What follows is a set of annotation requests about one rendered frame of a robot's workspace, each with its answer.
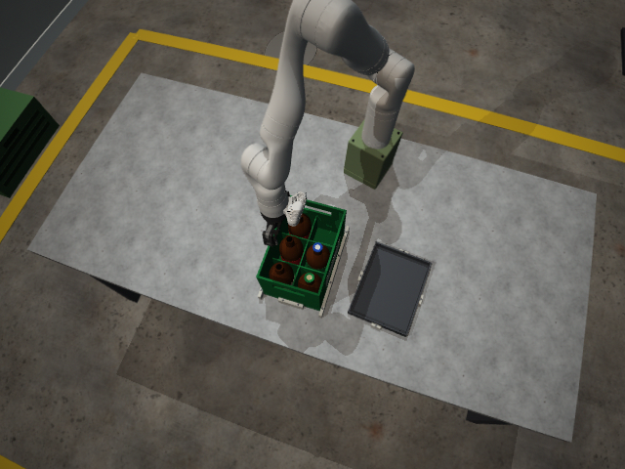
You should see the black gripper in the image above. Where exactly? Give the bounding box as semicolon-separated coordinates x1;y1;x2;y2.
260;211;286;247

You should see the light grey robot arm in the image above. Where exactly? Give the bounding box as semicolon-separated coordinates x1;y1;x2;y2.
241;0;415;227

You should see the brown glass bottle with green label and blue cap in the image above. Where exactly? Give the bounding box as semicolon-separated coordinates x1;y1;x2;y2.
306;242;330;272

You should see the green crate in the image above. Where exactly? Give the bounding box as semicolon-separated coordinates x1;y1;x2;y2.
257;204;345;311

